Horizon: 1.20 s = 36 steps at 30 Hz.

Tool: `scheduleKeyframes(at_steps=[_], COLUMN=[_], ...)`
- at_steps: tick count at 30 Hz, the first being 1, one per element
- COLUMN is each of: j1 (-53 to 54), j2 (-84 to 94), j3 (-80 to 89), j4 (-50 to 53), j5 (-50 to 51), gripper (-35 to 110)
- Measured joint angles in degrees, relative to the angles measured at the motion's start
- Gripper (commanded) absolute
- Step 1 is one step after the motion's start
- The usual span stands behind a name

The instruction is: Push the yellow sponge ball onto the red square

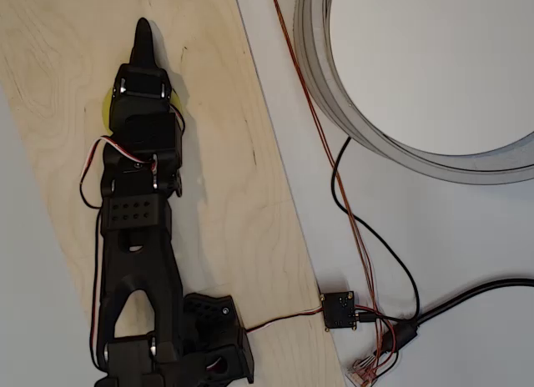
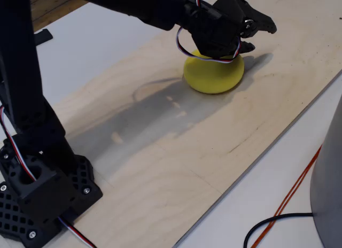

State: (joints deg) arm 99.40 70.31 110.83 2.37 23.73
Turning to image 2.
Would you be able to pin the black stand with foot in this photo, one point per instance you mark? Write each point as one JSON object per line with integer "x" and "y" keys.
{"x": 44, "y": 35}

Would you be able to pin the grey round lamp shade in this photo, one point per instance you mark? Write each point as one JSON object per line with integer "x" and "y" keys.
{"x": 330, "y": 178}

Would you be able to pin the yellow round foam disc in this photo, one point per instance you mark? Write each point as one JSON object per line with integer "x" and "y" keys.
{"x": 213, "y": 77}

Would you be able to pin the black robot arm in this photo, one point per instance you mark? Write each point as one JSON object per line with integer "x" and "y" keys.
{"x": 18, "y": 71}

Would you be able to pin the light plywood board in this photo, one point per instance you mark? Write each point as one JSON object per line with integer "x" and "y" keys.
{"x": 187, "y": 151}

